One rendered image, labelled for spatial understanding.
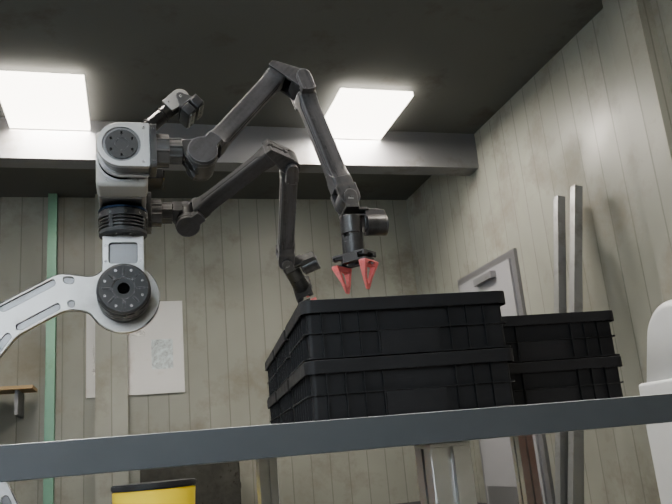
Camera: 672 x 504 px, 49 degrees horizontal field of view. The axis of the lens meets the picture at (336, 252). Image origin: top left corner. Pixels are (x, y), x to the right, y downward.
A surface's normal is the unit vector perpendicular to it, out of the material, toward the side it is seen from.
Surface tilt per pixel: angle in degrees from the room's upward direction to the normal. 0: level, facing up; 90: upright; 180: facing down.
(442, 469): 90
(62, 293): 90
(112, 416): 90
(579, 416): 90
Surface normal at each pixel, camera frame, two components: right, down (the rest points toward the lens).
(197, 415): 0.26, -0.27
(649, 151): -0.96, 0.01
